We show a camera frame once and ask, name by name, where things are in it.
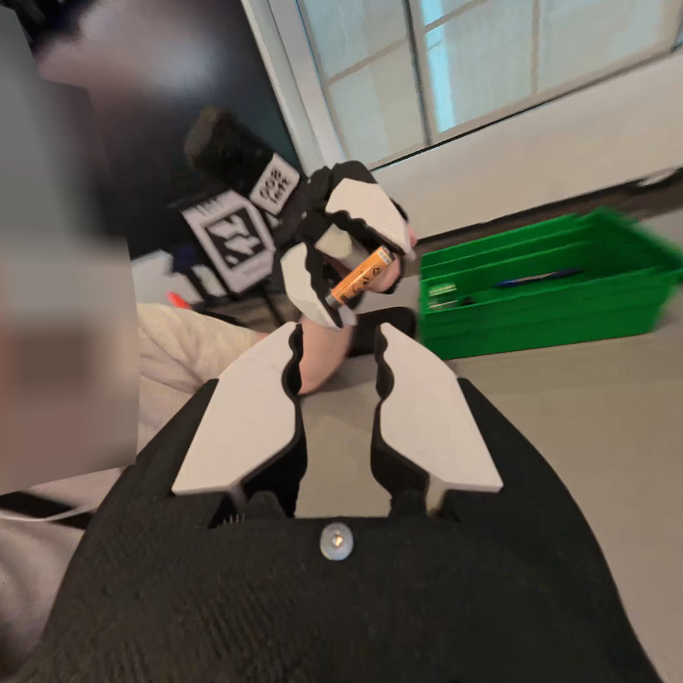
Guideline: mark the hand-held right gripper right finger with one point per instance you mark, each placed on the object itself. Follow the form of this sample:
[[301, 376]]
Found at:
[[432, 427]]

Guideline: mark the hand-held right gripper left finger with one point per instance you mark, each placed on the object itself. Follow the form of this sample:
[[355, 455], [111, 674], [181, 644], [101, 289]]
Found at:
[[240, 421]]

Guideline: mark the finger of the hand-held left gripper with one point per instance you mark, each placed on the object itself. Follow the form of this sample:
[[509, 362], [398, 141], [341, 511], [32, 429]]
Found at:
[[368, 211], [301, 277]]

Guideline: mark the orange battery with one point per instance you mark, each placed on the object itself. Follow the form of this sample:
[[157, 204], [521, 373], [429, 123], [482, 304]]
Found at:
[[363, 275]]

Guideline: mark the black oval pouch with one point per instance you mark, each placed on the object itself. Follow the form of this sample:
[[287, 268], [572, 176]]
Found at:
[[395, 325]]

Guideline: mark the green plastic bin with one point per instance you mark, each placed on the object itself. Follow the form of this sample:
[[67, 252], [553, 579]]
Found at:
[[533, 331]]

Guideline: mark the person's left forearm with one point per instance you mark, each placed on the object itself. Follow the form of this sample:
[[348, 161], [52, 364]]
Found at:
[[320, 363]]

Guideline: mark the grey desk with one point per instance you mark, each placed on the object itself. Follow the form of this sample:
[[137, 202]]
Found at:
[[560, 427]]

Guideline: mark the person's left hand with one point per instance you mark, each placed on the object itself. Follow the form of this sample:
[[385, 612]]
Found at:
[[385, 280]]

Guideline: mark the clear plastic cube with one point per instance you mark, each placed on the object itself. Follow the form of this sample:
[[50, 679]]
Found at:
[[442, 290]]

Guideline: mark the blue pen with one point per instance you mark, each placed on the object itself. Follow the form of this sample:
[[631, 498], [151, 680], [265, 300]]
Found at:
[[539, 277]]

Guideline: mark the gridded window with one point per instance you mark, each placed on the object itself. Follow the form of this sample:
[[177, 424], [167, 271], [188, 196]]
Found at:
[[480, 64]]

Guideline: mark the black wall screen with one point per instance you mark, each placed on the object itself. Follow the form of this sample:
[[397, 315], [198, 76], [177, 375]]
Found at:
[[154, 187]]

